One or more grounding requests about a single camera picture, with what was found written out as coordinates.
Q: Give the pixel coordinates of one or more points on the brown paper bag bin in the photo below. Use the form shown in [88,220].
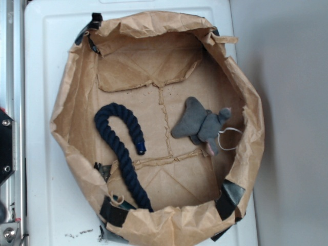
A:
[124,89]

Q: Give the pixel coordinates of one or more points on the white plastic tray lid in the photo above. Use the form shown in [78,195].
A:
[59,213]

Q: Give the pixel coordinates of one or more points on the black mounting bracket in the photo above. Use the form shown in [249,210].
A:
[7,147]

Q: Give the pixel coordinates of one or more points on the aluminium frame rail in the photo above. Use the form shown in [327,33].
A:
[14,229]

